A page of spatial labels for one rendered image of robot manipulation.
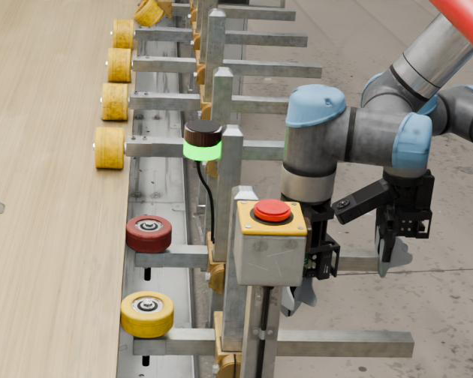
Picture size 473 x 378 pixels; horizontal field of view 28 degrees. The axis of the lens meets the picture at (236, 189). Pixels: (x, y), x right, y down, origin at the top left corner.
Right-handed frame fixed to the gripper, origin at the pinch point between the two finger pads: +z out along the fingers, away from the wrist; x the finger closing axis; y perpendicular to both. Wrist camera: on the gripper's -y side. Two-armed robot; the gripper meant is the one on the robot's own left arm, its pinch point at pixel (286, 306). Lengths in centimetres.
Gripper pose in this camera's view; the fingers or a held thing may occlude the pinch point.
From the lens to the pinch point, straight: 143.9
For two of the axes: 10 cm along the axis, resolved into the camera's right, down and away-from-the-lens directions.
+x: 9.1, -1.3, 4.0
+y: 4.1, 4.3, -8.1
